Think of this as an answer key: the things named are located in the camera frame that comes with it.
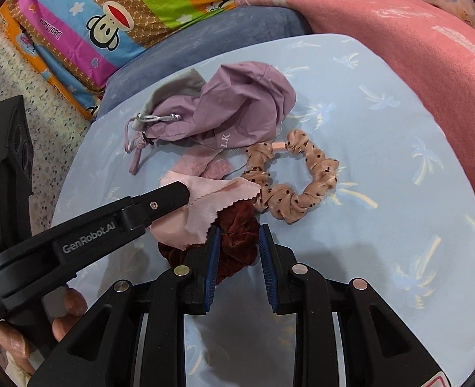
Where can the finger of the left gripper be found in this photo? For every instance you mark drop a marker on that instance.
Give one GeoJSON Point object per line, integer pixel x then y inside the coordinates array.
{"type": "Point", "coordinates": [147, 208]}

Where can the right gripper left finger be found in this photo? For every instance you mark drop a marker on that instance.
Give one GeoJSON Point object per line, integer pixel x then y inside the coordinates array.
{"type": "Point", "coordinates": [134, 334]}

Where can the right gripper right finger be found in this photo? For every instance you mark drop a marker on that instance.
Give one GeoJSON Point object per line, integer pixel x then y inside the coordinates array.
{"type": "Point", "coordinates": [345, 332]}

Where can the light pink cloth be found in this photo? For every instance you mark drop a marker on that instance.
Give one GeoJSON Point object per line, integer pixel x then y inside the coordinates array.
{"type": "Point", "coordinates": [190, 224]}

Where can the pink mesh sachet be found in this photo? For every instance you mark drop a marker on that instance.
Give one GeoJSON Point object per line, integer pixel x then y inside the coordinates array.
{"type": "Point", "coordinates": [206, 162]}

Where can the dark red velvet scrunchie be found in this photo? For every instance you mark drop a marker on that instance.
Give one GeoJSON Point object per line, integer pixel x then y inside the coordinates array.
{"type": "Point", "coordinates": [239, 235]}

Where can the grey drawstring pouch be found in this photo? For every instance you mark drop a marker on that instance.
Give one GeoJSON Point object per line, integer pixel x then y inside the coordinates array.
{"type": "Point", "coordinates": [189, 83]}

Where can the tan polka-dot scrunchie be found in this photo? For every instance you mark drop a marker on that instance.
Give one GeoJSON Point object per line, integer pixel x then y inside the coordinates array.
{"type": "Point", "coordinates": [294, 175]}

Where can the purple drawstring pouch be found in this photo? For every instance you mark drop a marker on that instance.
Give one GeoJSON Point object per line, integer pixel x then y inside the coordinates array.
{"type": "Point", "coordinates": [241, 104]}

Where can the person's left hand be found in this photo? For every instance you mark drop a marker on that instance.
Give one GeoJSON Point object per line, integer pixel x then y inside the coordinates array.
{"type": "Point", "coordinates": [31, 330]}

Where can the light blue palm-print cloth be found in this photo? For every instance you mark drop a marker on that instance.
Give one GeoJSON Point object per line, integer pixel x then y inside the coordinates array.
{"type": "Point", "coordinates": [402, 215]}

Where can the colourful monkey print pillow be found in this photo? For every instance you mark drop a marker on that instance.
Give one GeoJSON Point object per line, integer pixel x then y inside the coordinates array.
{"type": "Point", "coordinates": [77, 45]}

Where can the blue-grey velvet cushion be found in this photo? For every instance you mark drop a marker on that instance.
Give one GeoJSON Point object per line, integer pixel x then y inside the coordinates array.
{"type": "Point", "coordinates": [222, 33]}

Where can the pink blanket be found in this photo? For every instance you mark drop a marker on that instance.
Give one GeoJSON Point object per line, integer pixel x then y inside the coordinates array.
{"type": "Point", "coordinates": [430, 49]}

